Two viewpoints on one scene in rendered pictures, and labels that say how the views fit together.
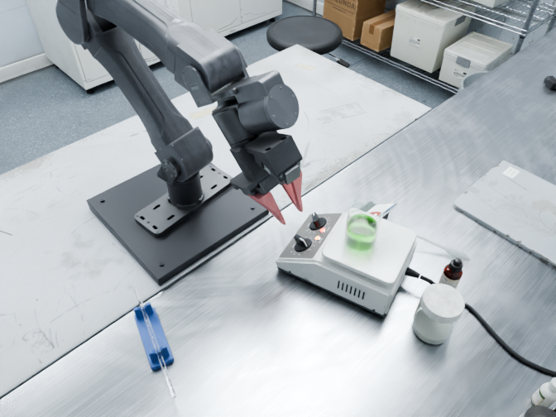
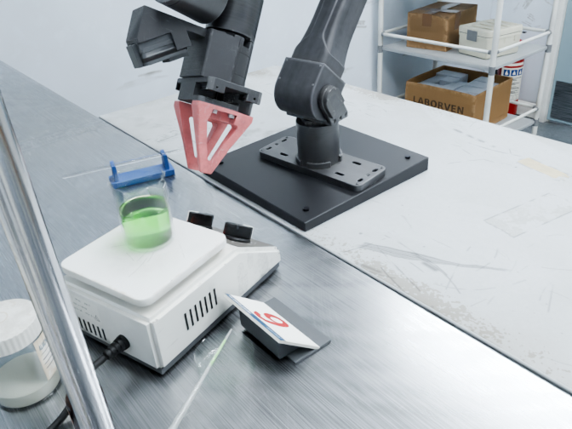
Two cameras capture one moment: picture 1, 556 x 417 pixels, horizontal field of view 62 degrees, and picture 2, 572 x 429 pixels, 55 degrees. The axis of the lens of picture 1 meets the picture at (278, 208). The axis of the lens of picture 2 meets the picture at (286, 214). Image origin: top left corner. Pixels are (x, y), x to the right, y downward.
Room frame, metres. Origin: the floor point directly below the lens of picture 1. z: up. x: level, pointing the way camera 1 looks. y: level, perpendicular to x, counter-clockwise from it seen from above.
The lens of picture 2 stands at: (0.66, -0.58, 1.28)
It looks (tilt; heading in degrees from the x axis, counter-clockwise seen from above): 30 degrees down; 96
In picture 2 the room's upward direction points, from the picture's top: 4 degrees counter-clockwise
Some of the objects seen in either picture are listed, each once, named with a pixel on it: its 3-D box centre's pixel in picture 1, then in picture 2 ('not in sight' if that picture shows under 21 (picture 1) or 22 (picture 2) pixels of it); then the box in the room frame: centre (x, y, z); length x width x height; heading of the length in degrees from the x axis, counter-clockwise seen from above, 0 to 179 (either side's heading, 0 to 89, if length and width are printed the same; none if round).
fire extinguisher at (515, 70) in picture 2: not in sight; (508, 74); (1.70, 2.70, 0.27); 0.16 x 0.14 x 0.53; 43
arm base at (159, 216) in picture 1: (184, 185); (317, 140); (0.64, 0.18, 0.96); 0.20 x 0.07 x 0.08; 140
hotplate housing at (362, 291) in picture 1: (351, 255); (171, 274); (0.48, -0.12, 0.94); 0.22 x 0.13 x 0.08; 60
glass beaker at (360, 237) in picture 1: (364, 225); (143, 209); (0.47, -0.13, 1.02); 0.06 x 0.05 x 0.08; 101
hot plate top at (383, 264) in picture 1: (370, 244); (145, 253); (0.47, -0.15, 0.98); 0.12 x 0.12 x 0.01; 60
